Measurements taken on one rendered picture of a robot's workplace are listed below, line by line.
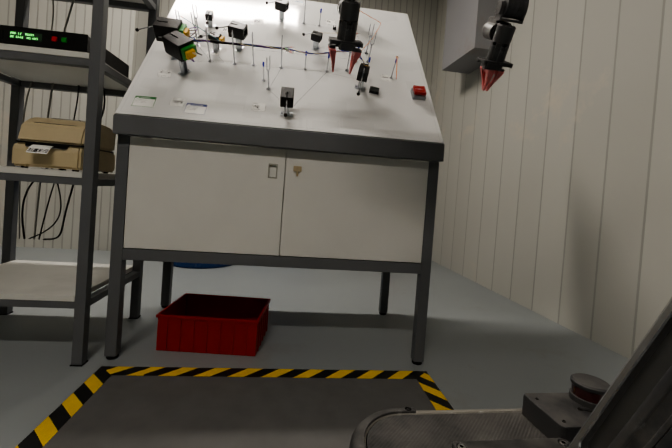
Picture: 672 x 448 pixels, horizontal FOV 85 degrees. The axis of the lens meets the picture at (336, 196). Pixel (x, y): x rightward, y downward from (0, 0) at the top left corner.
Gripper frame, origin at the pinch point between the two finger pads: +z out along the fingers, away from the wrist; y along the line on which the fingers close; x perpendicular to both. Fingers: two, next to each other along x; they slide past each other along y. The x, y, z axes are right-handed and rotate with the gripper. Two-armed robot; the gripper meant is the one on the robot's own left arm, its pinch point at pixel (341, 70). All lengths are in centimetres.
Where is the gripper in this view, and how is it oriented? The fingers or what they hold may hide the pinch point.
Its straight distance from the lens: 124.7
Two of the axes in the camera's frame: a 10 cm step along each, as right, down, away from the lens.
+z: -1.4, 8.5, 5.0
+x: 1.0, 5.2, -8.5
